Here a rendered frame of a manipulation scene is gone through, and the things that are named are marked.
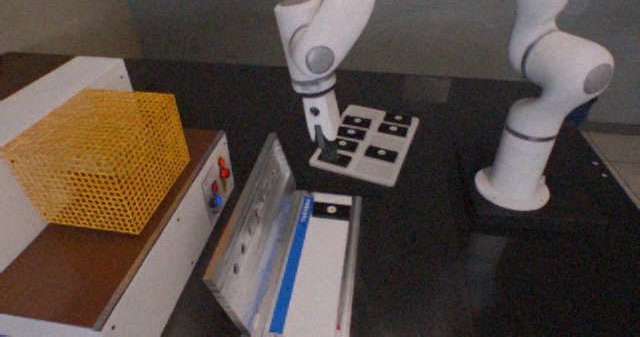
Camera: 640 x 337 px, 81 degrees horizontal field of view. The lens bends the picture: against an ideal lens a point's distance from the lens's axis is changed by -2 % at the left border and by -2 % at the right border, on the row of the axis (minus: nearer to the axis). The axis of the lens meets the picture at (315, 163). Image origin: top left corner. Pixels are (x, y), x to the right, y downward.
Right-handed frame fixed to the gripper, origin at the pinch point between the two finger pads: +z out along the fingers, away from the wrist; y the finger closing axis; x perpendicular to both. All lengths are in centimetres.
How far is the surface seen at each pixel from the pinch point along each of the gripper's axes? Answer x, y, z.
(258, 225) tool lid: 15.8, -12.6, 9.5
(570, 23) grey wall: -128, 217, 58
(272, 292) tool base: 13.1, -21.9, 20.4
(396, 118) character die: -13, 55, 25
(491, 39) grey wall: -79, 216, 62
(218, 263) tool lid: 15.4, -29.7, 1.0
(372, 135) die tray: -5, 44, 25
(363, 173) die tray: -3.0, 22.9, 24.8
